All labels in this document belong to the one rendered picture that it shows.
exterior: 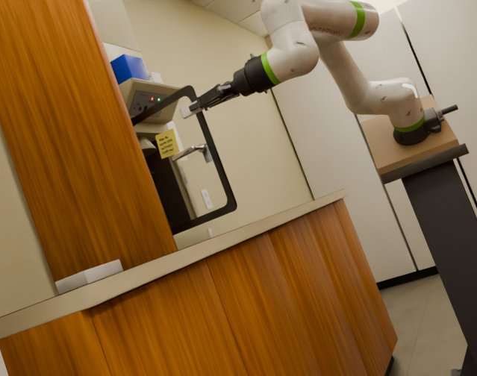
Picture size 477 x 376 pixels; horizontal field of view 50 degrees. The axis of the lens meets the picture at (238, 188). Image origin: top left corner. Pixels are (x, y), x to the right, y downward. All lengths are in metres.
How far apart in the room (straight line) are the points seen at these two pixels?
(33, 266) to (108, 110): 0.60
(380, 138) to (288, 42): 0.97
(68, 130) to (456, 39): 3.45
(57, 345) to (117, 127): 0.80
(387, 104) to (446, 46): 2.56
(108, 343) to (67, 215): 0.85
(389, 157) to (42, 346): 1.51
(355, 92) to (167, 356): 1.30
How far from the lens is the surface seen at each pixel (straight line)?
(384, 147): 2.18
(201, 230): 1.92
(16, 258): 1.85
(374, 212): 4.59
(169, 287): 1.19
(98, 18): 1.98
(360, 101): 2.09
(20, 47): 1.93
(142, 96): 1.78
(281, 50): 1.37
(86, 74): 1.72
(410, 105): 2.04
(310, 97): 4.70
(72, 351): 1.01
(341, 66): 1.96
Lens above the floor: 0.94
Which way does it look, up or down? 4 degrees up
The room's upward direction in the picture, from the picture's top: 21 degrees counter-clockwise
